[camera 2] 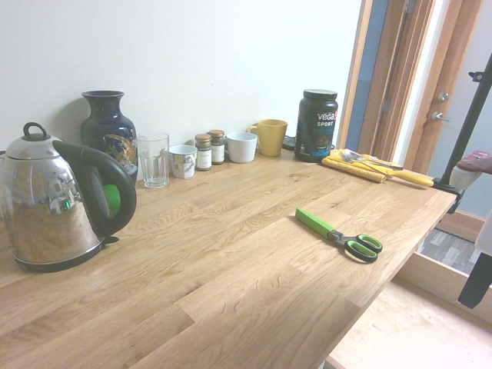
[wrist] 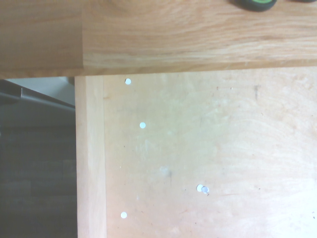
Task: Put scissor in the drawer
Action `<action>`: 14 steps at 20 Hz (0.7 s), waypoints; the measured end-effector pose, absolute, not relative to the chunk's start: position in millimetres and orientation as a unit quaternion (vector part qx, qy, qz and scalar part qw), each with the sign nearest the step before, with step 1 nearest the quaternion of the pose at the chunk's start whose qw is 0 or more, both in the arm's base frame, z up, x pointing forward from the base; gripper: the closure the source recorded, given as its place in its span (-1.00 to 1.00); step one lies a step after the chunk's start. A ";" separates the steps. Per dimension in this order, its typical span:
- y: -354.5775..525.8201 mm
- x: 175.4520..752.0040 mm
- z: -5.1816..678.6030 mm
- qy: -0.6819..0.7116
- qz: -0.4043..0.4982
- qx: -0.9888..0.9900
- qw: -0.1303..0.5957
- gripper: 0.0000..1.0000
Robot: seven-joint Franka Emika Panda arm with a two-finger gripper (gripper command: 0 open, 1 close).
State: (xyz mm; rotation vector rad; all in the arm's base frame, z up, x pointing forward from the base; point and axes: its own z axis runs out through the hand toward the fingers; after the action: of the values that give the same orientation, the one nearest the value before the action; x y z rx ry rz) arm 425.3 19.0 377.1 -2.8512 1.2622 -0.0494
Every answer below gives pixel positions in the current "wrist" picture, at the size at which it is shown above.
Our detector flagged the green black scissors with sheath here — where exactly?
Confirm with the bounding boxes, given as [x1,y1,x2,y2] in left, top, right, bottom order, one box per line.
[229,0,317,12]

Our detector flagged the light wooden drawer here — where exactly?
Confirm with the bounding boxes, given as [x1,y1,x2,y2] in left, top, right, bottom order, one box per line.
[74,66,317,238]

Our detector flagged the grey metal rail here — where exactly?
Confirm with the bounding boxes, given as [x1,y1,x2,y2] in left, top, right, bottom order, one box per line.
[0,79,76,115]

